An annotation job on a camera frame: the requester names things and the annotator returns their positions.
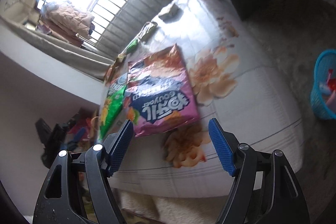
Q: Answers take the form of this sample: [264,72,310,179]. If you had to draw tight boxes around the small green snack packet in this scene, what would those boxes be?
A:
[126,39,139,54]

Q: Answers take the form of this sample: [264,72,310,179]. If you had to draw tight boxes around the beige curtain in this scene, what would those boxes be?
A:
[0,15,113,80]

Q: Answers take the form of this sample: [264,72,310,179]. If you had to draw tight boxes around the red plastic bag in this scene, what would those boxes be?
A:
[70,109,100,143]

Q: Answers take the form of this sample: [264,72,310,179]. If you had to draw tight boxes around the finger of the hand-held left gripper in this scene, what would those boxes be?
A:
[62,127,87,151]

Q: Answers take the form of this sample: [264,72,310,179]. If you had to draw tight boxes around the pink quilted blanket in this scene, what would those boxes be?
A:
[43,1,95,42]

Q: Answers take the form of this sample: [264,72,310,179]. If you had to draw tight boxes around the large green snack bag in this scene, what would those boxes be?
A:
[98,72,129,140]

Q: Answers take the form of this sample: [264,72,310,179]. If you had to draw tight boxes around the yellow snack packet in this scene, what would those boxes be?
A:
[138,21,158,42]

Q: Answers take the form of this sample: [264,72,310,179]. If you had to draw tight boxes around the large pink snack bag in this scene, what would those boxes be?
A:
[127,43,199,138]

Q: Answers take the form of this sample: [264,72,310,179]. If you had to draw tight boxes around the blue plastic basket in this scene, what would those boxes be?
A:
[310,49,336,120]

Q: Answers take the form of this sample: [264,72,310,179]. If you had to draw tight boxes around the gold tissue pack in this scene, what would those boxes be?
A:
[159,4,181,22]

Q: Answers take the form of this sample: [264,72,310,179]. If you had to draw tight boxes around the orange snack packet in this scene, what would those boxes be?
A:
[104,61,120,81]

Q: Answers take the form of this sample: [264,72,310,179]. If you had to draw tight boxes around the floral tablecloth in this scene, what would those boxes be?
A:
[98,0,305,198]

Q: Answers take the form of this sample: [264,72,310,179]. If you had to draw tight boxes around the cream shaggy rug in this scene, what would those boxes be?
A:
[119,190,229,224]

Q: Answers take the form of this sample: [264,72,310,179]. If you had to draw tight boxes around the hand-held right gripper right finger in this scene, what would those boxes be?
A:
[208,118,308,224]

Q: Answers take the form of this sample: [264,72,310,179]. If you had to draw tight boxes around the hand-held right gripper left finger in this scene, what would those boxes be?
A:
[33,119,134,224]

